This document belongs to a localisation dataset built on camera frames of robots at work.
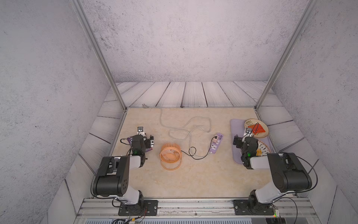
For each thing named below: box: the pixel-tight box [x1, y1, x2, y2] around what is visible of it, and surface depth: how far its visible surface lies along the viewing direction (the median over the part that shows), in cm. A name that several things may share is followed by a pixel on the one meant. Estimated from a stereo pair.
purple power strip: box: [209, 132, 224, 154], surface depth 96 cm
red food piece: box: [247, 122, 266, 136], surface depth 106 cm
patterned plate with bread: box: [255, 140, 271, 157], surface depth 95 cm
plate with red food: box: [244, 118, 269, 139], surface depth 107 cm
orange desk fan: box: [158, 142, 183, 171], surface depth 88 cm
